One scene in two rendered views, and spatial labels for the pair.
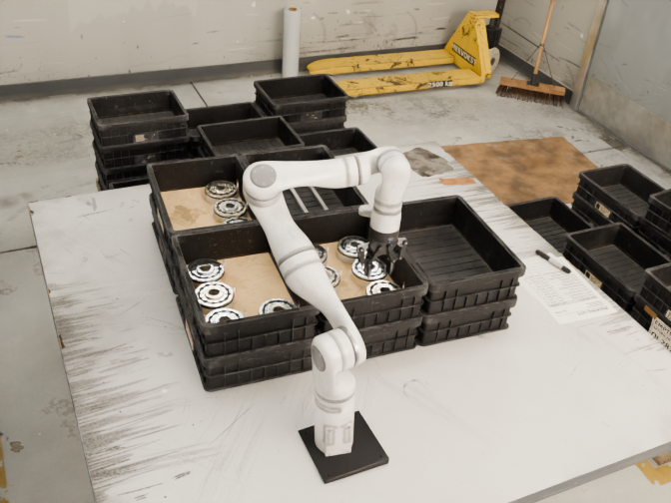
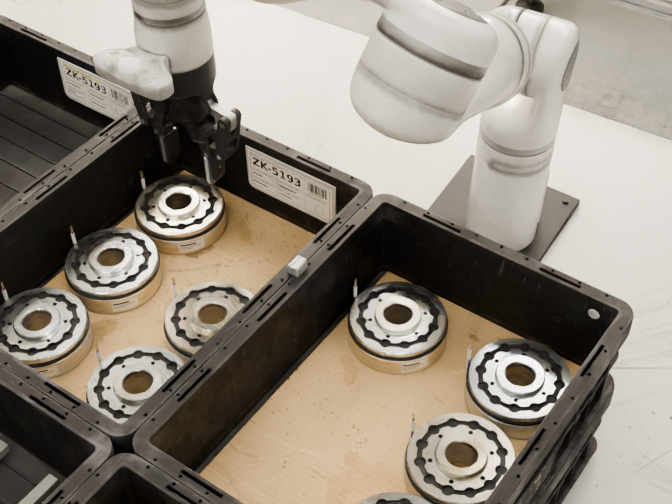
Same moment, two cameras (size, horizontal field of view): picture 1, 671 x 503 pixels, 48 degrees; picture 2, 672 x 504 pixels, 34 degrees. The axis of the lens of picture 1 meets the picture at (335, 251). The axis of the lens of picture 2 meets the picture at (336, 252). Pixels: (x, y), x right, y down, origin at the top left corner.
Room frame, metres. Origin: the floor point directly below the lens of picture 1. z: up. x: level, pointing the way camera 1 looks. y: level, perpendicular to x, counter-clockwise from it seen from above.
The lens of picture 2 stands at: (1.90, 0.76, 1.73)
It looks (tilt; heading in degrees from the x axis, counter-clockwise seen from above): 45 degrees down; 240
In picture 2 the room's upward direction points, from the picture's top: 1 degrees counter-clockwise
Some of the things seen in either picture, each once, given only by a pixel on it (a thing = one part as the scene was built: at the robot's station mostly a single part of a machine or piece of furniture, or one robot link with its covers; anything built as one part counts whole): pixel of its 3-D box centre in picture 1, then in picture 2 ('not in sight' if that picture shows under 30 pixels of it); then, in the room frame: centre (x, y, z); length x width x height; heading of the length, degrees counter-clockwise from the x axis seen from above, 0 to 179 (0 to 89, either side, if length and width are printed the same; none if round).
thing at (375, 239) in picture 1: (382, 238); (180, 83); (1.58, -0.12, 1.04); 0.08 x 0.08 x 0.09
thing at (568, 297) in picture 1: (558, 286); not in sight; (1.91, -0.71, 0.70); 0.33 x 0.23 x 0.01; 28
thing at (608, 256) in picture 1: (613, 288); not in sight; (2.45, -1.14, 0.31); 0.40 x 0.30 x 0.34; 28
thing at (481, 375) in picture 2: (225, 321); (519, 378); (1.41, 0.26, 0.86); 0.10 x 0.10 x 0.01
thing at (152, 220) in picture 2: (384, 291); (179, 205); (1.59, -0.14, 0.86); 0.10 x 0.10 x 0.01
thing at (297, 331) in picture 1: (242, 287); (393, 414); (1.55, 0.24, 0.87); 0.40 x 0.30 x 0.11; 24
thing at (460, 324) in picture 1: (437, 282); not in sight; (1.79, -0.31, 0.76); 0.40 x 0.30 x 0.12; 24
